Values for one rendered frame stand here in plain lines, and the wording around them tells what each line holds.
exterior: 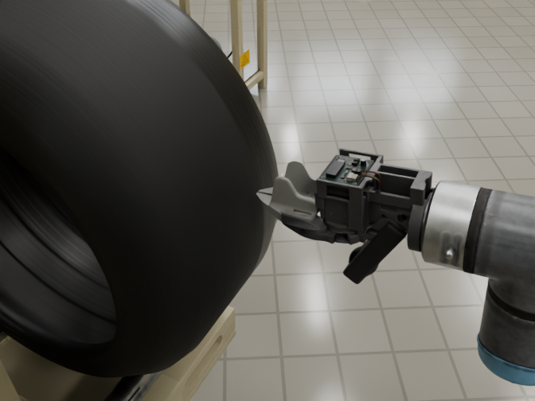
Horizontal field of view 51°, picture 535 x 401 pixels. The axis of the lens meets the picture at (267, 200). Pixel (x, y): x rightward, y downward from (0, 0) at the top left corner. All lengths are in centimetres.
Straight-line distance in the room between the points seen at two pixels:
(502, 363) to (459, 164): 246
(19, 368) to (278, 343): 115
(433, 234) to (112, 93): 35
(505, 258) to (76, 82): 45
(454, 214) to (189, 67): 34
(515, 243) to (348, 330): 161
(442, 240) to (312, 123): 273
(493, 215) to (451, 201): 4
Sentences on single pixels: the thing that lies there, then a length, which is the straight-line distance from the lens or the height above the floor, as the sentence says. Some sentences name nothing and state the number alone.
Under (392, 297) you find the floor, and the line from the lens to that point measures 229.
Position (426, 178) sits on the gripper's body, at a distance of 60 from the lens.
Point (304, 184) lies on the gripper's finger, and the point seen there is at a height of 126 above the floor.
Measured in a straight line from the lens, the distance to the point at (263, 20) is 346.
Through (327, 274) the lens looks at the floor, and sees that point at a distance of 234.
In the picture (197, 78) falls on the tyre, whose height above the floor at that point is 138.
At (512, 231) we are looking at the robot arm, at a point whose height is 132.
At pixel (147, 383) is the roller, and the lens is 93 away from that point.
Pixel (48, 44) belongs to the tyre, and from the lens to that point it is 62.
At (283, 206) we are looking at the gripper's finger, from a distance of 67.
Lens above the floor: 167
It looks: 39 degrees down
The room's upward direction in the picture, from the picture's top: straight up
